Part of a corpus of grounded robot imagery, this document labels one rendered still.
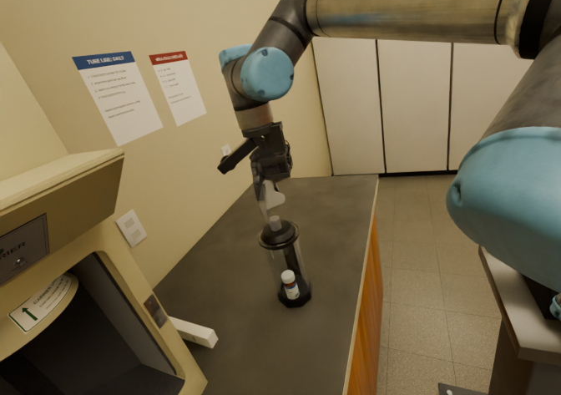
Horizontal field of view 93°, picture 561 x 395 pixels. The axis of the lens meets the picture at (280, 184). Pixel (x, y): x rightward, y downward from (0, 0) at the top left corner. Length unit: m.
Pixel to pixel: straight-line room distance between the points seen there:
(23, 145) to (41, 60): 0.56
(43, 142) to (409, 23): 0.47
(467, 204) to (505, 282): 0.70
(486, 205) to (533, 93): 0.07
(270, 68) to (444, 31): 0.22
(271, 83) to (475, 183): 0.31
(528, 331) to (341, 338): 0.39
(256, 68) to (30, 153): 0.31
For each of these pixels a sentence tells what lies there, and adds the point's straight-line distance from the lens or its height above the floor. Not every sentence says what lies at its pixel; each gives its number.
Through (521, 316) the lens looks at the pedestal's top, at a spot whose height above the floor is 0.94.
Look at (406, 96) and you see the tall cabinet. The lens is 3.07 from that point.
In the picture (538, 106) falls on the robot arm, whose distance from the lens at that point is 0.22.
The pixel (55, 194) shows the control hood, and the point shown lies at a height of 1.49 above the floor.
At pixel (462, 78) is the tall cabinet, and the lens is 3.09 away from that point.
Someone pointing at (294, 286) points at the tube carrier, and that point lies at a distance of 0.76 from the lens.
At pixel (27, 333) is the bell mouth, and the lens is 0.51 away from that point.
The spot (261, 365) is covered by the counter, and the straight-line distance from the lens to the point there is 0.76.
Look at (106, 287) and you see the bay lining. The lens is 0.59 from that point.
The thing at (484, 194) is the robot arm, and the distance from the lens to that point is 0.20.
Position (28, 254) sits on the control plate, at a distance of 0.41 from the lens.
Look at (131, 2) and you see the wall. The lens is 1.25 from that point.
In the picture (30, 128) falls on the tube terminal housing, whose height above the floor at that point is 1.56.
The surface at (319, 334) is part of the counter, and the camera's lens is 0.76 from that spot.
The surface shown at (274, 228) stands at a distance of 0.68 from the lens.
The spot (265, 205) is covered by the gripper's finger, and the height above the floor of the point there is 1.29.
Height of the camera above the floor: 1.56
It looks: 25 degrees down
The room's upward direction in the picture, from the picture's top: 15 degrees counter-clockwise
